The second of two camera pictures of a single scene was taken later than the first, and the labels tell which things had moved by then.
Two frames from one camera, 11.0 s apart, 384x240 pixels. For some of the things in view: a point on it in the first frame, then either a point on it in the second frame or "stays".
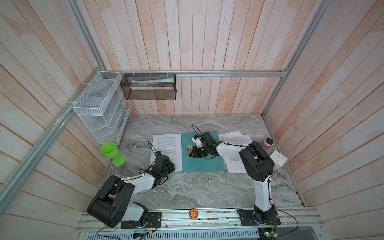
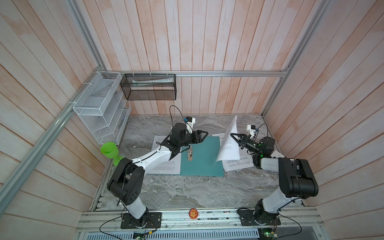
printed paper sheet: [170, 145] stays
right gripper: [194, 154] → [245, 141]
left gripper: [171, 167] → [198, 139]
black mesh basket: [149, 86] stays
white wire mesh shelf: [104, 107] stays
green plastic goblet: [110, 150] stays
